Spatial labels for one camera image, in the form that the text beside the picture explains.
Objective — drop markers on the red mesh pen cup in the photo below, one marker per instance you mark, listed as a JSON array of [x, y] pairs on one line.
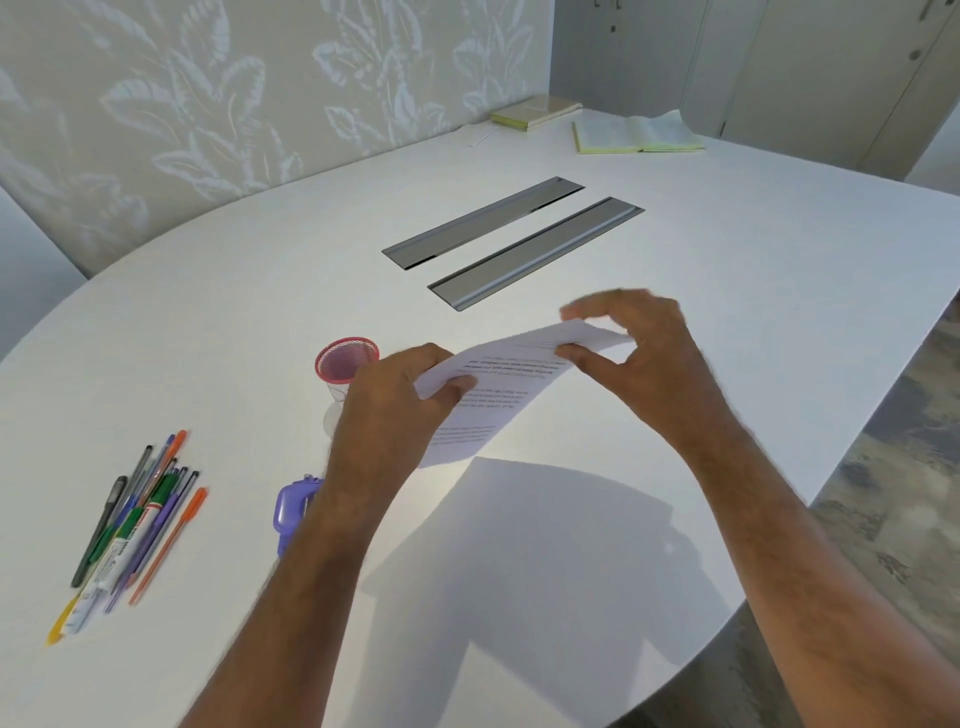
[[341, 364]]

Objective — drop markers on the person's right thumb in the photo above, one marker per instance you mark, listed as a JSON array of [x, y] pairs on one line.
[[589, 356]]

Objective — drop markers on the open yellow-edged book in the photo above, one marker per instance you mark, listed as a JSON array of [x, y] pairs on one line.
[[637, 135]]

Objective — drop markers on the person's left forearm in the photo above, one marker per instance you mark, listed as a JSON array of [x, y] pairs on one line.
[[296, 607]]

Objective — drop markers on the person's right hand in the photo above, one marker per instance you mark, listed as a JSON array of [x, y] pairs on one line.
[[667, 375]]

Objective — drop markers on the person's left hand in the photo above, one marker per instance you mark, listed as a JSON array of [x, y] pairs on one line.
[[379, 420]]

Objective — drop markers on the person's left thumb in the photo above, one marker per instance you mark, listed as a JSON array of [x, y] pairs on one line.
[[452, 390]]

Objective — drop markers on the pile of assorted pens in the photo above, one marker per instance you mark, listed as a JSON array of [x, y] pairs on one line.
[[127, 536]]

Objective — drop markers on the purple stapler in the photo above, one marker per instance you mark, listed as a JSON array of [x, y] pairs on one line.
[[291, 510]]

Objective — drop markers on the person's right forearm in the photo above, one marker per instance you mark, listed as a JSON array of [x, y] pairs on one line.
[[810, 592]]

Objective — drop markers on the closed yellow-edged book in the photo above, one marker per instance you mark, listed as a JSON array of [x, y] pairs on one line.
[[536, 112]]

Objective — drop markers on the white printed paper sheet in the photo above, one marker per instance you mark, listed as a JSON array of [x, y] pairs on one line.
[[502, 390]]

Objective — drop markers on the white cabinet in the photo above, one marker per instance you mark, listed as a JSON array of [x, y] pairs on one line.
[[787, 67]]

